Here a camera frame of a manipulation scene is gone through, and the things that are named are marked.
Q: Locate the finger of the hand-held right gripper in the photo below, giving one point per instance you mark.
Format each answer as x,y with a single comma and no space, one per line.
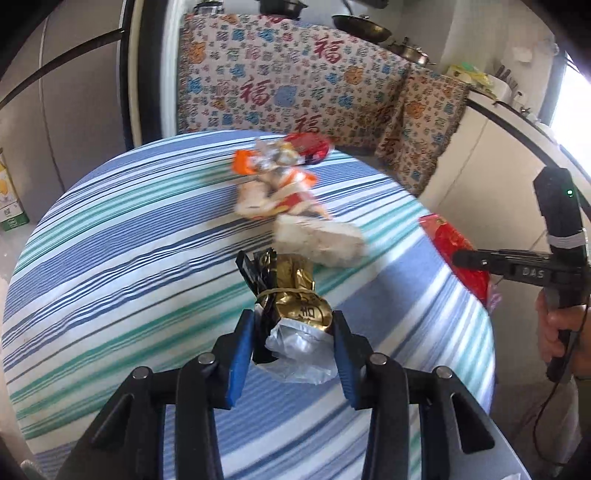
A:
475,261

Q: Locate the small orange wrapper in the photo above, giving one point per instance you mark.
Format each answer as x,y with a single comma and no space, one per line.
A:
244,162

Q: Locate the glass teapot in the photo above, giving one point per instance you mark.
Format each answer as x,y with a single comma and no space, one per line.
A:
207,4

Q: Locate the person's right hand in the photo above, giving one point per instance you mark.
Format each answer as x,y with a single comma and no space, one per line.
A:
547,323

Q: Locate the white crumpled wrapper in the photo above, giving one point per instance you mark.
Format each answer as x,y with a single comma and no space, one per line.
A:
323,242

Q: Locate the yellow green cardboard box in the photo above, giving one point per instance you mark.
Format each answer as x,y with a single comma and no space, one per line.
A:
11,194

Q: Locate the dark wok with lid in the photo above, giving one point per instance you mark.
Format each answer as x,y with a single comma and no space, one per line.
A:
362,27

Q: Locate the large printed cloth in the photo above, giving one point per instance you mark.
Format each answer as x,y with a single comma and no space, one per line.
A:
286,78

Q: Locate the striped tablecloth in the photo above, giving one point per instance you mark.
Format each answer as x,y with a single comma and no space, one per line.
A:
138,258

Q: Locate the black gold packet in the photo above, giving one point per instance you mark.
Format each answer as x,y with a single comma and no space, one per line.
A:
295,286

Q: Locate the red glossy wrapper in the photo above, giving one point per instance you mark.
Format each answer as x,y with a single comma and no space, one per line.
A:
314,145

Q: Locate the white knife holder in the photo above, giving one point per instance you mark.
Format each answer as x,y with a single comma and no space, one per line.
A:
508,87

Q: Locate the silver snack packet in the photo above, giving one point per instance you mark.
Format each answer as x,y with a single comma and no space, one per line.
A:
279,152

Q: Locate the yellow green dish cloth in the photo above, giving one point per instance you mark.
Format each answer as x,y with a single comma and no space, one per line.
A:
468,74

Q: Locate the white kitchen counter cabinet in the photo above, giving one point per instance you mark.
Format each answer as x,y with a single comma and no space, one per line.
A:
498,161

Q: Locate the steel pot with lid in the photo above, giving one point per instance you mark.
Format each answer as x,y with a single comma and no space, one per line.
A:
411,51

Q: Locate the grey refrigerator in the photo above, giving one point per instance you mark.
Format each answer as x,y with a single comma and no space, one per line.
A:
69,115

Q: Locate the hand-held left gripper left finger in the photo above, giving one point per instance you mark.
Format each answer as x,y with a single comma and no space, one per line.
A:
240,355

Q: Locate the red plastic bag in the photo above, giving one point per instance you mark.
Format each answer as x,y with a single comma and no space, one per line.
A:
443,240

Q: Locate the window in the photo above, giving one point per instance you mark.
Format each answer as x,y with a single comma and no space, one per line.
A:
575,101

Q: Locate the orange white wrapper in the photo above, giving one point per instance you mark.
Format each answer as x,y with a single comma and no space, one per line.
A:
286,194

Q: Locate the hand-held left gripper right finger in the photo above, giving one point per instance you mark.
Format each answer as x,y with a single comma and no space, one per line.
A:
346,364

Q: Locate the small printed cloth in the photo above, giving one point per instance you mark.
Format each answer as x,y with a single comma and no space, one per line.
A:
420,129

